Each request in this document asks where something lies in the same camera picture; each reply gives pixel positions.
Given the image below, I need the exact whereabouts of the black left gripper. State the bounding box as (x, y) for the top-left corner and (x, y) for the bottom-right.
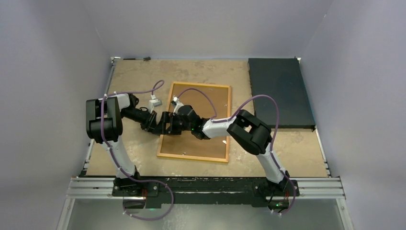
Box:
(121, 108), (158, 133)

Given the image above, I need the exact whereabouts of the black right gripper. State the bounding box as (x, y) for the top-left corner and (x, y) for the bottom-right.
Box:
(153, 112), (193, 136)

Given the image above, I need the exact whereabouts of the brown frame backing board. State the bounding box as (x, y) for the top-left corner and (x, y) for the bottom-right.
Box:
(160, 84), (230, 160)

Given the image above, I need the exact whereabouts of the yellow picture frame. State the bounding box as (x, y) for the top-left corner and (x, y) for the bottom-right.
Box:
(157, 81), (232, 164)

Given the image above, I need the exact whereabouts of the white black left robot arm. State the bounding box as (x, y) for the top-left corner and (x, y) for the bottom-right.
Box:
(85, 93), (157, 196)

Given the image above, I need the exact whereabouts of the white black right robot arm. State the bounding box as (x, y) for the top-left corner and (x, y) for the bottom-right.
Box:
(153, 105), (290, 195)

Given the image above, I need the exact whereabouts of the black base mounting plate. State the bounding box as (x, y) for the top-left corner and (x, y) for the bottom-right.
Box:
(112, 176), (300, 209)

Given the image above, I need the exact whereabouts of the dark green flat box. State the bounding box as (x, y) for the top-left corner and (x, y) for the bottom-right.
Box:
(248, 57), (316, 130)

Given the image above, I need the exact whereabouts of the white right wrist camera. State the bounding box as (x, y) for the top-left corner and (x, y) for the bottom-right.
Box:
(170, 96), (184, 114)

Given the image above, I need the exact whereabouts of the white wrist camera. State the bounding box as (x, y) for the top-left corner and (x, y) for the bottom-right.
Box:
(170, 96), (184, 114)
(148, 94), (162, 112)

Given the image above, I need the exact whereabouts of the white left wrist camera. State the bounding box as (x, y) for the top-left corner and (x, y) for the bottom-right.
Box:
(148, 94), (162, 112)

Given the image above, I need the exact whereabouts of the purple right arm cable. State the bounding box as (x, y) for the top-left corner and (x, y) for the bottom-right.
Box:
(172, 88), (297, 217)

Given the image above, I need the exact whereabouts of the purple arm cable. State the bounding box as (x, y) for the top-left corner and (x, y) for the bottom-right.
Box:
(100, 80), (174, 221)
(172, 88), (297, 217)

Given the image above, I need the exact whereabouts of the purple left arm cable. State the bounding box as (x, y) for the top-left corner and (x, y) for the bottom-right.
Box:
(100, 80), (174, 221)

